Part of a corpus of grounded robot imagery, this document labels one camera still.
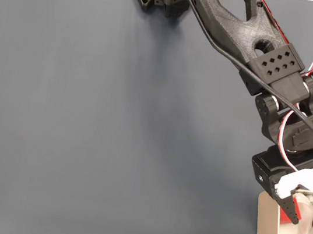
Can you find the red cube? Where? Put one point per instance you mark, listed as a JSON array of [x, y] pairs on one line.
[[285, 221]]

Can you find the dark grey table mat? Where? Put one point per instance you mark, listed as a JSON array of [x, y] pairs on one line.
[[86, 112]]

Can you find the white camera circuit board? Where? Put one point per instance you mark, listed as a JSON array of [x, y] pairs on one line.
[[306, 180]]

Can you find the white crumpled paper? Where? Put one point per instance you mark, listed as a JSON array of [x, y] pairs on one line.
[[301, 232]]

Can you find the beige rounded metal box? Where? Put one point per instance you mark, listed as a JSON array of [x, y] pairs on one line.
[[265, 224]]

